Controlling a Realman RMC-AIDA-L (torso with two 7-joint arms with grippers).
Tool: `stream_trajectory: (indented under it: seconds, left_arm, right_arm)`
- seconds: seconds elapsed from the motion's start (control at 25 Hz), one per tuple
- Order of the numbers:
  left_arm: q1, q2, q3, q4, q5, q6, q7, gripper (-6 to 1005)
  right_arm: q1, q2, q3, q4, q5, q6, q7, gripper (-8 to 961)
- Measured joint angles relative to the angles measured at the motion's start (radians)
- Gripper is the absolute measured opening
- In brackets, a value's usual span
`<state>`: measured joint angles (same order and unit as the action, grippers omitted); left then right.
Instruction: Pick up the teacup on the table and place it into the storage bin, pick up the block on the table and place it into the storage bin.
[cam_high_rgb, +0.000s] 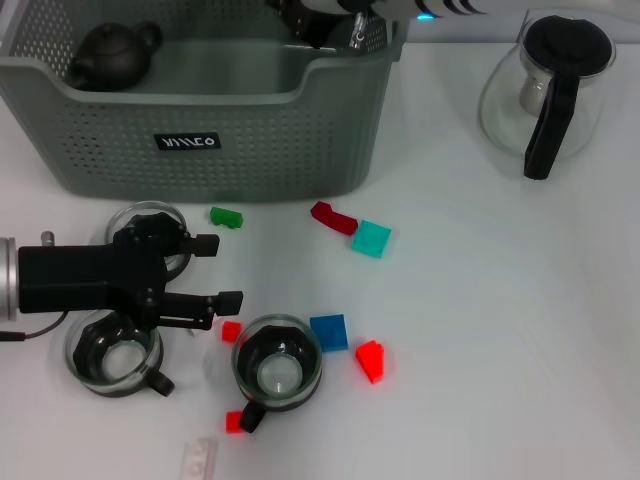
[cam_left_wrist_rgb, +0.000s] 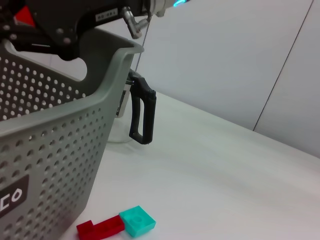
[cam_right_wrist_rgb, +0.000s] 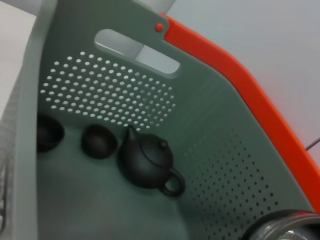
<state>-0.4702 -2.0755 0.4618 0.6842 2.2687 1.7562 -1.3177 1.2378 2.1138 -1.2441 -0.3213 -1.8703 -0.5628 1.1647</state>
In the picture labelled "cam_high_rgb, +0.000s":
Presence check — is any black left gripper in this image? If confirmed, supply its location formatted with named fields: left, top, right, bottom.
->
left=17, top=212, right=245, bottom=332

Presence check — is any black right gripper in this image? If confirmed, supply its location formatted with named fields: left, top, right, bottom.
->
left=264, top=0, right=351, bottom=50

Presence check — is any grey perforated storage bin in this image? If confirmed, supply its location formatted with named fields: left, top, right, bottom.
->
left=0, top=0, right=411, bottom=204

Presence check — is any green toy brick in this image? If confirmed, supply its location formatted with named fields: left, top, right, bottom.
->
left=208, top=205, right=245, bottom=230

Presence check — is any blue flat toy brick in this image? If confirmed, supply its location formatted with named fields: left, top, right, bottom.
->
left=309, top=313, right=349, bottom=353

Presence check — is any dark red curved brick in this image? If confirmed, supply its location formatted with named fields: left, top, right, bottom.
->
left=309, top=200, right=359, bottom=236

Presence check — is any teal flat toy brick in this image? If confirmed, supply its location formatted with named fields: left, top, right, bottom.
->
left=350, top=219, right=393, bottom=260

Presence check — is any bright red sloped brick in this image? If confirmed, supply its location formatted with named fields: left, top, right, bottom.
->
left=354, top=339, right=387, bottom=385

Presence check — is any translucent clear two-stud brick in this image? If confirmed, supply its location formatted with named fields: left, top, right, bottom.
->
left=182, top=438, right=220, bottom=480

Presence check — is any dark clay teapot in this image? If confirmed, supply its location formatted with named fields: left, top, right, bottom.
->
left=66, top=20, right=164, bottom=93

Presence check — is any left gripper dark cable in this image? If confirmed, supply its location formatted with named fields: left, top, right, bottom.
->
left=0, top=312, right=69, bottom=342

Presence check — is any glass pitcher with black handle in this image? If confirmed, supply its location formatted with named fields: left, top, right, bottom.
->
left=477, top=14, right=617, bottom=181

